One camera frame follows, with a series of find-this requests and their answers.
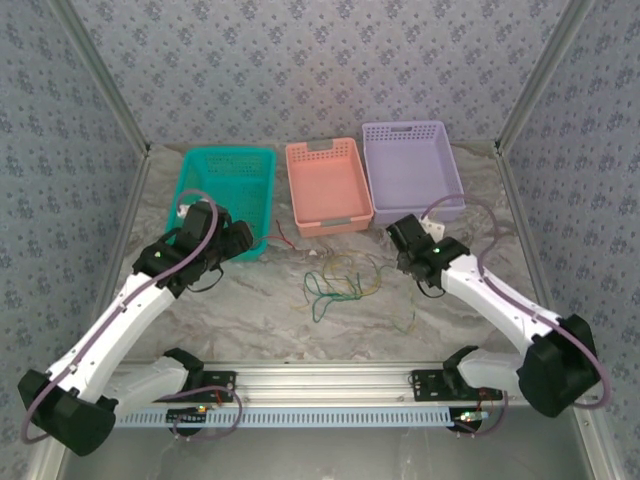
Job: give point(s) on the teal plastic basket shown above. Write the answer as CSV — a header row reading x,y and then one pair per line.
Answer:
x,y
240,170

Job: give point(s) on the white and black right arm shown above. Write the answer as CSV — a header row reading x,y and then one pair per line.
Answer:
x,y
500,300

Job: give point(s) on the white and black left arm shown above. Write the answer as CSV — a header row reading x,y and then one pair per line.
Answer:
x,y
110,330

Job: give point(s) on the lilac plastic basket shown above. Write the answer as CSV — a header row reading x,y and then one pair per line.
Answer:
x,y
410,170

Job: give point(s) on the pink plastic basket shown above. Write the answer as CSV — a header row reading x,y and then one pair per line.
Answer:
x,y
325,190

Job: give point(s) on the small circuit board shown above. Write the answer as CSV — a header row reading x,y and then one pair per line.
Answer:
x,y
187,416
470,417

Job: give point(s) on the grey metal shelf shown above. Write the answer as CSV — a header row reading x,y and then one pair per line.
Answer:
x,y
320,455

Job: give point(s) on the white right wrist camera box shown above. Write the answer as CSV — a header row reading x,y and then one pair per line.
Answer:
x,y
434,230

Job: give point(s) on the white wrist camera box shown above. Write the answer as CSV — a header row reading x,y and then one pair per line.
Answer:
x,y
434,230
184,210

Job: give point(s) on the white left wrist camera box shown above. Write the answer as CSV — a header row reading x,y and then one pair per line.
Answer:
x,y
184,210

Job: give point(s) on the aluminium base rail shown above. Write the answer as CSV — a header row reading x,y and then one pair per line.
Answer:
x,y
325,385

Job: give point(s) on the light blue slotted duct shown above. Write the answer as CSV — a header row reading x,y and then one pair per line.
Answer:
x,y
300,419

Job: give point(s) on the aluminium frame profile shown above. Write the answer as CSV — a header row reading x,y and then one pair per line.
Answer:
x,y
546,70

